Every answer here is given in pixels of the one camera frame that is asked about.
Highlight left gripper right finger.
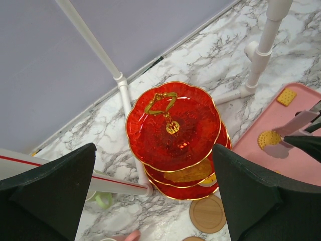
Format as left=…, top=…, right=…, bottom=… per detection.
left=212, top=144, right=320, bottom=240

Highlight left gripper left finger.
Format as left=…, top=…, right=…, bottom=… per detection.
left=1, top=143, right=96, bottom=240

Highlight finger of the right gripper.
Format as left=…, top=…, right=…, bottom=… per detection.
left=309, top=101, right=321, bottom=115
left=283, top=136, right=321, bottom=163

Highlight metal tongs pink tips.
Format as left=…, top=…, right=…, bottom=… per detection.
left=263, top=110, right=320, bottom=159

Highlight round biscuit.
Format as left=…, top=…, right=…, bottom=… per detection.
left=257, top=131, right=282, bottom=150

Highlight brown croissant bread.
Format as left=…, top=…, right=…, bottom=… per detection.
left=164, top=159, right=213, bottom=183

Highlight pink mug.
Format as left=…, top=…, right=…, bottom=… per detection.
left=101, top=230, right=141, bottom=241

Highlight red three-tier stand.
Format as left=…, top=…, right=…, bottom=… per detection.
left=126, top=81, right=231, bottom=200

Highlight yellow donut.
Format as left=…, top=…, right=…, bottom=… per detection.
left=199, top=173, right=217, bottom=187

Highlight pink serving tray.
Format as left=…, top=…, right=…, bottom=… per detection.
left=232, top=83, right=320, bottom=186

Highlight square cracker biscuit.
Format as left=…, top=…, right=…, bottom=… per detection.
left=277, top=88, right=297, bottom=106

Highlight upper wooden coaster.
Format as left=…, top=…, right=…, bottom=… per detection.
left=189, top=195, right=226, bottom=233

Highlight wooden coaster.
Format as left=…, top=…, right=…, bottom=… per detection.
left=183, top=236, right=205, bottom=241
left=189, top=195, right=226, bottom=233

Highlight green mug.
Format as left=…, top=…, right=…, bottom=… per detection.
left=85, top=177, right=113, bottom=209

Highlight lower wooden coaster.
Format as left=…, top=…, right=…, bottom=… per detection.
left=183, top=236, right=205, bottom=241

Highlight white pvc pipe frame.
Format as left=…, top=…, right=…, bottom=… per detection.
left=1, top=1, right=292, bottom=197

